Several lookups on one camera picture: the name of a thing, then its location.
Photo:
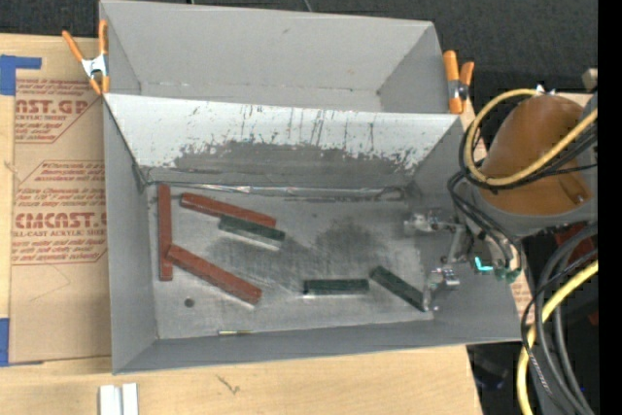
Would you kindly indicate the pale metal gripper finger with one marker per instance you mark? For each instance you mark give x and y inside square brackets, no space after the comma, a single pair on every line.
[441,279]
[424,222]

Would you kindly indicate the dark green flat block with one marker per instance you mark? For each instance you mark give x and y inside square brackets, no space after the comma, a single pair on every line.
[398,287]
[252,229]
[336,287]

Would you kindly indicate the red-brown flat block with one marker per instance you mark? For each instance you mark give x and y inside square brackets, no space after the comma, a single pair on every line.
[165,228]
[226,210]
[214,274]

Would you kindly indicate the grey metal bin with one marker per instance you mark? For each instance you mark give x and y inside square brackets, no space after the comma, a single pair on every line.
[291,63]

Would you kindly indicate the thin brass-coloured rod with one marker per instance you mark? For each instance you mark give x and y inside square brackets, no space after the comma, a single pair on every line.
[234,333]

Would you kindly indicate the brown cardboard board, red print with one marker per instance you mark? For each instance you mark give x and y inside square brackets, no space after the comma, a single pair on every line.
[58,209]

